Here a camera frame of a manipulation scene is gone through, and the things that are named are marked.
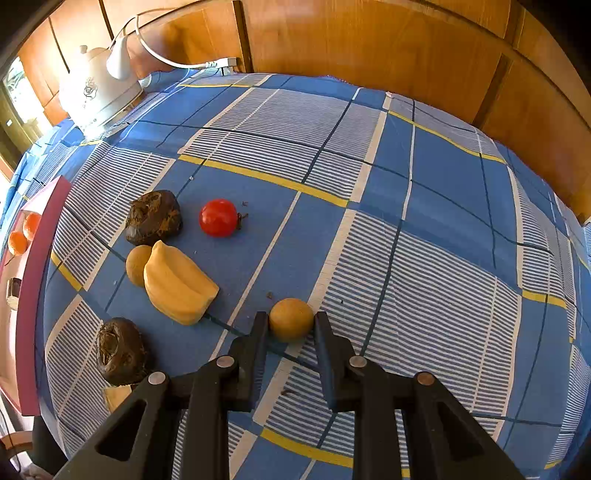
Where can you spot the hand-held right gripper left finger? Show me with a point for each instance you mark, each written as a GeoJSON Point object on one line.
{"type": "Point", "coordinates": [258, 341]}

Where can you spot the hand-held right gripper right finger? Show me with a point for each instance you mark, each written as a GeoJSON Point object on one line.
{"type": "Point", "coordinates": [323, 341]}

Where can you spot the small yellow round fruit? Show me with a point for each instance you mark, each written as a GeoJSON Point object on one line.
{"type": "Point", "coordinates": [291, 319]}
{"type": "Point", "coordinates": [136, 267]}

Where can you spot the yellow banana bunch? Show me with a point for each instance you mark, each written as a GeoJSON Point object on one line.
{"type": "Point", "coordinates": [178, 286]}

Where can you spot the dark brown wrinkled fruit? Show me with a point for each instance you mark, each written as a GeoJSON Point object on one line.
{"type": "Point", "coordinates": [120, 350]}
{"type": "Point", "coordinates": [152, 221]}

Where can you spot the pink-rimmed cardboard box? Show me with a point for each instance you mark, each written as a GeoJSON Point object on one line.
{"type": "Point", "coordinates": [34, 300]}

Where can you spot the red tomato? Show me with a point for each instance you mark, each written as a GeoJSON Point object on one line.
{"type": "Point", "coordinates": [218, 218]}

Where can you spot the blue checked tablecloth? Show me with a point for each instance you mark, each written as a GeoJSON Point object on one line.
{"type": "Point", "coordinates": [415, 230]}

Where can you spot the orange tangerine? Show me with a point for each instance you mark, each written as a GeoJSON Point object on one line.
{"type": "Point", "coordinates": [17, 242]}
{"type": "Point", "coordinates": [31, 225]}

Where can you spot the white power plug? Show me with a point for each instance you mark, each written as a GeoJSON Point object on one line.
{"type": "Point", "coordinates": [226, 64]}

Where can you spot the white ceramic electric kettle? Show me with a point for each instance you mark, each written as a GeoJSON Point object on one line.
{"type": "Point", "coordinates": [97, 97]}

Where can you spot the wooden glass door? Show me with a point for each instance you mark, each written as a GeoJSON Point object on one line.
{"type": "Point", "coordinates": [16, 87]}

